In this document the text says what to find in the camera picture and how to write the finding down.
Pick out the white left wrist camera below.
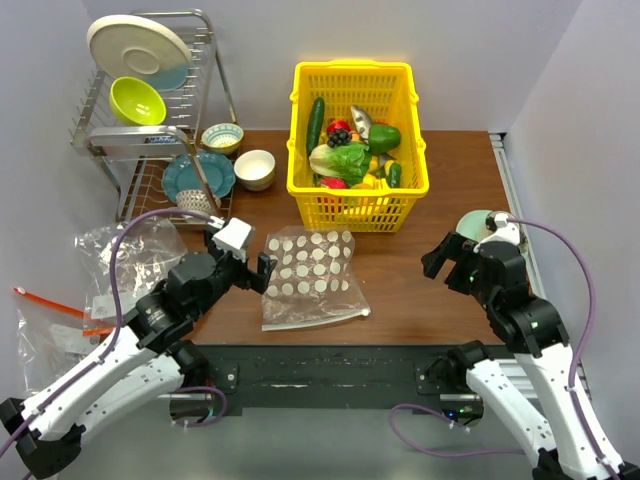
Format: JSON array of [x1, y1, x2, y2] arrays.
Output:
[[206, 216, 255, 262]]

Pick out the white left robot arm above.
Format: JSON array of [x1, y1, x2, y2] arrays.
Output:
[[1, 227, 277, 479]]

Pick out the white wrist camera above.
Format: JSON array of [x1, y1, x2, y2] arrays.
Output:
[[474, 211, 521, 253], [206, 216, 255, 262]]

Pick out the green bell pepper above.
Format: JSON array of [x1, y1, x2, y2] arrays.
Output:
[[368, 124, 401, 155]]

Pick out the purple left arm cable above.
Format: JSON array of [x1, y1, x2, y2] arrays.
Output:
[[0, 208, 229, 454]]

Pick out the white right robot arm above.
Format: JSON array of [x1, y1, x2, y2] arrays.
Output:
[[421, 232, 639, 479]]

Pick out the grey toy fish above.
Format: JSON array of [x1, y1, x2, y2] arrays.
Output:
[[350, 105, 374, 144]]

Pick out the crumpled clear plastic bag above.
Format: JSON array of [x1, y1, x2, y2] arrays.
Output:
[[75, 216, 187, 329]]

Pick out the yellow plastic basket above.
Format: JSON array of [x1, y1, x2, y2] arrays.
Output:
[[287, 59, 429, 233]]

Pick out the large cream blue plate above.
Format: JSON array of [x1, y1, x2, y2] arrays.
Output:
[[87, 15, 193, 92]]

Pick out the teal patterned small bowl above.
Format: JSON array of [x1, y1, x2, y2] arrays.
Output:
[[200, 123, 244, 155]]

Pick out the black toy grapes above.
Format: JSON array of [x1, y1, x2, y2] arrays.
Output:
[[327, 129, 352, 148]]

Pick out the lime green bowl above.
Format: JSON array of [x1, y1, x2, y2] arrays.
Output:
[[109, 77, 167, 126]]

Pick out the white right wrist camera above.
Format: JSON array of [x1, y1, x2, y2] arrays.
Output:
[[474, 211, 521, 253]]

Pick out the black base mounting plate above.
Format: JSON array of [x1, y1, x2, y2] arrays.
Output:
[[148, 343, 506, 417]]

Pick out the long dark cucumber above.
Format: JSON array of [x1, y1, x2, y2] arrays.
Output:
[[306, 97, 325, 155]]

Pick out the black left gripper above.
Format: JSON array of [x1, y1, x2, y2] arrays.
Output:
[[191, 226, 276, 318]]

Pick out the mint green saucer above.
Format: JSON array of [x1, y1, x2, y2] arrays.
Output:
[[456, 210, 529, 258]]

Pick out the yellow toy fruit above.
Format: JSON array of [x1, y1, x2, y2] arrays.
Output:
[[367, 156, 380, 174]]

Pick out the teal scalloped plate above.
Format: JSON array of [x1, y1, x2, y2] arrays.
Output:
[[162, 151, 236, 203]]

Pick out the small green cucumber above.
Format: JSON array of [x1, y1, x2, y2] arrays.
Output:
[[385, 161, 402, 188]]

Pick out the metal dish rack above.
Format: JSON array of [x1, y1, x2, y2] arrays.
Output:
[[71, 9, 235, 222]]

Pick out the cream ceramic bowl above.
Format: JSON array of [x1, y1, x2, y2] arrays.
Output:
[[234, 150, 276, 192]]

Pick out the green toy lettuce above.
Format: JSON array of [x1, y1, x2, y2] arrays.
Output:
[[309, 142, 370, 187]]

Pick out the patterned grey bowl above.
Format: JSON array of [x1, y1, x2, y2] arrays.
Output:
[[176, 189, 221, 215]]

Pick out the red toy dragon fruit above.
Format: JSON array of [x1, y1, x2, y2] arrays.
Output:
[[318, 177, 348, 190]]

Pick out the dotted clear zip bag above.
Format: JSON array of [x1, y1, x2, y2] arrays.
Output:
[[262, 227, 371, 331]]

